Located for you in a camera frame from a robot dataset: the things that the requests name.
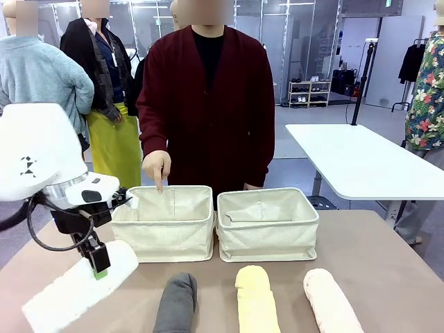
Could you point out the black suitcase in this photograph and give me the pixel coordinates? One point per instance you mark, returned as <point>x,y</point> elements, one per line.
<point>343,81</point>

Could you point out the white towel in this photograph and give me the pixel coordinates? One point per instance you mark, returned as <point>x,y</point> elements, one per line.
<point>62,295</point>

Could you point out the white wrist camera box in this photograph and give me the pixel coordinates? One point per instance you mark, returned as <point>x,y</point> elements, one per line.
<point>100,185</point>

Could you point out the black hanging garment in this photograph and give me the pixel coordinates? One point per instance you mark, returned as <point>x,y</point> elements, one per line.
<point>411,64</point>

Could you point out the yellow rolled towel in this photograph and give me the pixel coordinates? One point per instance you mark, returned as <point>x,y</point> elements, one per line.
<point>256,298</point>

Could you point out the white rounded table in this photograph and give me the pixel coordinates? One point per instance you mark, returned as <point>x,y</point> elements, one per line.
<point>364,163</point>

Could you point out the person left forearm maroon sleeve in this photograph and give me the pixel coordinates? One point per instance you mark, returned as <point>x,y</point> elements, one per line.
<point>262,145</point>

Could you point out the wooden shoe rack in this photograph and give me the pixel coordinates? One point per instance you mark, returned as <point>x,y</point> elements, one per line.
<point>309,93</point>

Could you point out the cream fabric basket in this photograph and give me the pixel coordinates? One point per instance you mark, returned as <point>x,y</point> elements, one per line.
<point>267,239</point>
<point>166,236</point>

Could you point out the person right hand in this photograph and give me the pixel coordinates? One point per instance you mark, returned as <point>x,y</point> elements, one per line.
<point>157,166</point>

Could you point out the pink towel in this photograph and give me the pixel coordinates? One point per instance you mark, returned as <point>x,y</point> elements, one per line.
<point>329,301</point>

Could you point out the person left hand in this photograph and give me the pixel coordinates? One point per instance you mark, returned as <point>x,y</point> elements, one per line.
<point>252,187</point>

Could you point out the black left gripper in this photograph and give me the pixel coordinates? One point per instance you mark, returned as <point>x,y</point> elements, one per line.
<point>69,220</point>

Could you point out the person in maroon cardigan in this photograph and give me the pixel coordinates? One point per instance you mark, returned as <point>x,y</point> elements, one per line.
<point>215,121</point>

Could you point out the black pole stand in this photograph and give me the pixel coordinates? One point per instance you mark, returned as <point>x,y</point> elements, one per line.
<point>362,83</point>

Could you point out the person right forearm maroon sleeve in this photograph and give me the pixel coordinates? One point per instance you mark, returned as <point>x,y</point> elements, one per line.
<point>152,132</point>

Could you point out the mannequin in floral shirt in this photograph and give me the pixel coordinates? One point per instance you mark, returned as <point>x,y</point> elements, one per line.
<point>428,97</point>

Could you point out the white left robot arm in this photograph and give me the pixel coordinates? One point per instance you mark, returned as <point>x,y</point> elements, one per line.
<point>34,145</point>

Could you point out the gray towel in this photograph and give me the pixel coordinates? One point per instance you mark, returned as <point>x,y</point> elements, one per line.
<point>177,301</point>

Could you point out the black garment rack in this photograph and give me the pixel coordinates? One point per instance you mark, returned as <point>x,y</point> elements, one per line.
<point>400,105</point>

